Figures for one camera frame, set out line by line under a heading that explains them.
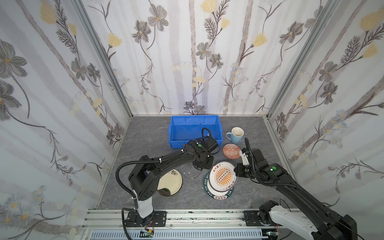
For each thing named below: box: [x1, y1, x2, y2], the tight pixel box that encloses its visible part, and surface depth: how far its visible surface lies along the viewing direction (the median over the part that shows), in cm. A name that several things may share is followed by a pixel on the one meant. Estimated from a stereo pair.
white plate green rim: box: [203, 171, 234, 200], surface depth 83 cm
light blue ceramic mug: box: [226, 126, 245, 144], surface depth 100 cm
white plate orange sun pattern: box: [208, 161, 238, 192], surface depth 85 cm
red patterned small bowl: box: [222, 143, 241, 160], surface depth 100 cm
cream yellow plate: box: [157, 169, 183, 196], surface depth 85 cm
